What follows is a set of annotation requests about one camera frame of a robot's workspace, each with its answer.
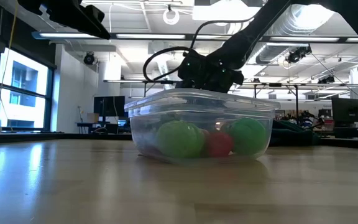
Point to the black background station frame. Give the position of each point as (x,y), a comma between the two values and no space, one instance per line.
(275,84)

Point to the dark green cloth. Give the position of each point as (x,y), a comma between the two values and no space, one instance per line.
(294,137)

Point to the large window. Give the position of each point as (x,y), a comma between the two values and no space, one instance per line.
(23,74)

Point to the black ceiling camera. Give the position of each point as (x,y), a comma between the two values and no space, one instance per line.
(89,58)

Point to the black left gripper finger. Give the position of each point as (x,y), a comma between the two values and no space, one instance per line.
(79,15)

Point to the clear plastic tupperware container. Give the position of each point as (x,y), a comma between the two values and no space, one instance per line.
(141,133)

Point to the long ceiling light bar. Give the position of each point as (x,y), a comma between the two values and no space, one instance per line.
(148,36)

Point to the light green sliced toy lime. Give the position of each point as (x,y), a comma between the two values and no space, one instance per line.
(180,140)

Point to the silver ribbed air duct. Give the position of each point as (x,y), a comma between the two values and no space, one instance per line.
(306,18)

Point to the black computer monitor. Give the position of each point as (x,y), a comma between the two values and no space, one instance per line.
(348,110)
(109,105)

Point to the pink toy peach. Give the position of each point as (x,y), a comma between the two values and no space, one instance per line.
(219,144)

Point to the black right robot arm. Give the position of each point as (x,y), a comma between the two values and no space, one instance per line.
(250,34)

